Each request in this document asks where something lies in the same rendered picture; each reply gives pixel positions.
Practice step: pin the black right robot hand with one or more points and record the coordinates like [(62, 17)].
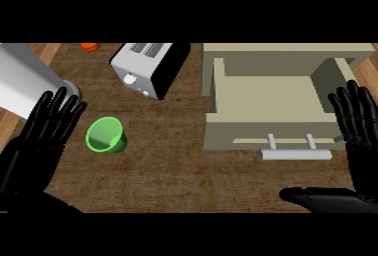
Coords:
[(355, 126)]

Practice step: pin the green cup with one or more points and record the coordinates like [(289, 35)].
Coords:
[(104, 135)]

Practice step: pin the beige open drawer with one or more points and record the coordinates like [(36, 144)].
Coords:
[(274, 110)]

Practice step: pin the large grey cylinder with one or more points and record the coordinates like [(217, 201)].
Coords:
[(23, 80)]

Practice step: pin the orange object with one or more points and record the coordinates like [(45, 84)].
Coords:
[(90, 47)]

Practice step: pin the beige cabinet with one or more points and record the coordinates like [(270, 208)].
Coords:
[(287, 51)]

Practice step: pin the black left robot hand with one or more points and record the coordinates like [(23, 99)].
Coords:
[(36, 140)]

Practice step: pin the white and black toaster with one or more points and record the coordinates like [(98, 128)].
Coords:
[(147, 68)]

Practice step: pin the brown placemat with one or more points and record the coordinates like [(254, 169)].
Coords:
[(196, 166)]

